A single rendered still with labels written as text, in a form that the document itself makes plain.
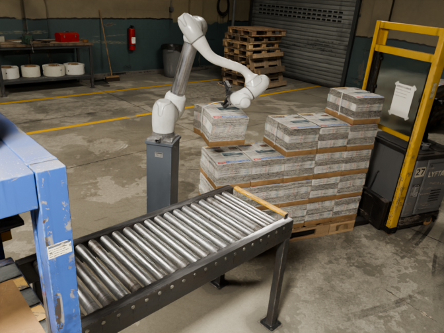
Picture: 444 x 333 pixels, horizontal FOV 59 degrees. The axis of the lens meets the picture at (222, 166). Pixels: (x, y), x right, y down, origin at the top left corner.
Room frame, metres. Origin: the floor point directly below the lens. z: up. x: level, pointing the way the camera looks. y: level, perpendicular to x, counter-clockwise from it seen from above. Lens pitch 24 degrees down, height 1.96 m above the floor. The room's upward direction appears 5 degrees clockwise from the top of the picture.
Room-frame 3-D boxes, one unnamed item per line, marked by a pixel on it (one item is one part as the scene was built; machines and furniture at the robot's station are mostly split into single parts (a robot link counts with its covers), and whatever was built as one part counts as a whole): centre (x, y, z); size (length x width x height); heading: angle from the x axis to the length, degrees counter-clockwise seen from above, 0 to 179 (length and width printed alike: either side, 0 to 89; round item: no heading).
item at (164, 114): (2.62, 0.43, 1.17); 0.18 x 0.16 x 0.22; 171
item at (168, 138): (2.59, 0.44, 1.03); 0.22 x 0.18 x 0.06; 170
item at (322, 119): (3.19, -0.81, 1.06); 0.37 x 0.28 x 0.01; 24
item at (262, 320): (1.96, -0.40, 0.01); 0.14 x 0.13 x 0.01; 45
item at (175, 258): (1.63, 0.28, 0.77); 0.47 x 0.05 x 0.05; 45
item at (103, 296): (1.36, 0.56, 0.77); 0.47 x 0.05 x 0.05; 45
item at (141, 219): (1.86, 0.41, 0.74); 1.34 x 0.05 x 0.12; 135
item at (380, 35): (3.79, -1.35, 0.97); 0.09 x 0.09 x 1.75; 24
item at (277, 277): (1.96, -0.40, 0.34); 0.06 x 0.06 x 0.68; 45
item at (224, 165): (3.02, -0.42, 0.42); 1.17 x 0.39 x 0.83; 114
